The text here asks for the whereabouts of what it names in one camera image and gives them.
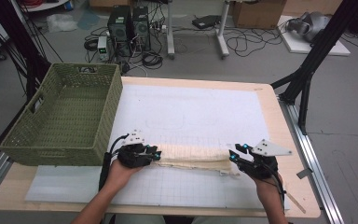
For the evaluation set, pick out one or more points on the white desk leg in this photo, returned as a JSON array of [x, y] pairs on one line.
[[222, 34], [170, 31]]

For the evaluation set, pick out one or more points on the white floor board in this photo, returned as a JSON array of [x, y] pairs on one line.
[[298, 46]]

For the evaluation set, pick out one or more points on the white power supply box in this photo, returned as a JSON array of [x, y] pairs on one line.
[[103, 48]]

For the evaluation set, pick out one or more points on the slim black computer tower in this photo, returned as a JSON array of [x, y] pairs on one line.
[[141, 28]]

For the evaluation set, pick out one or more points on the black metal frame stand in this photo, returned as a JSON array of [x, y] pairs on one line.
[[15, 40], [320, 49]]

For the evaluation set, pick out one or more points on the clear plastic bag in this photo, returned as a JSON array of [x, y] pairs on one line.
[[60, 22]]

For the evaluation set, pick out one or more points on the thin wooden stick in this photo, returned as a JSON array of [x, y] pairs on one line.
[[296, 202]]

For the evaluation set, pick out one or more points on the large black computer tower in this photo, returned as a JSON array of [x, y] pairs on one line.
[[119, 29]]

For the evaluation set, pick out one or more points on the brown cardboard box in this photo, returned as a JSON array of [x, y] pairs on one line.
[[258, 14]]

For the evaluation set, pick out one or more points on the white grid mat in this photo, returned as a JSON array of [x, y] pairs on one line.
[[192, 109]]

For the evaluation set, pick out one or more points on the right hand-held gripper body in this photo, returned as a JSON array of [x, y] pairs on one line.
[[261, 166]]

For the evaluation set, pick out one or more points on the grey tape piece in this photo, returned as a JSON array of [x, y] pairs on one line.
[[304, 173]]

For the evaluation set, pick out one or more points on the green woven basket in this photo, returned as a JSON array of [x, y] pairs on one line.
[[74, 93]]

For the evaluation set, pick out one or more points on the person's left hand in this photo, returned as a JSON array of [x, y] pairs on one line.
[[119, 175]]

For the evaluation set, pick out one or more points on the cream egg print cloth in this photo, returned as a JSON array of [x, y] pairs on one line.
[[192, 157]]

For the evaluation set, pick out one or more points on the round white table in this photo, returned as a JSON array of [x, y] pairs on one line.
[[48, 4]]

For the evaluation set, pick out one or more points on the flat black device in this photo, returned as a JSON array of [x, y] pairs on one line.
[[206, 21]]

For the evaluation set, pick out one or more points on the person's right hand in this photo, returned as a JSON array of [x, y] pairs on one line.
[[270, 189]]

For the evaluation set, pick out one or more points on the grey helmet-shaped device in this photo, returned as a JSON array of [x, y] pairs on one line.
[[310, 26]]

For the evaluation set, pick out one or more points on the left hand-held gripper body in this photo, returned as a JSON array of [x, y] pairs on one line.
[[133, 155]]

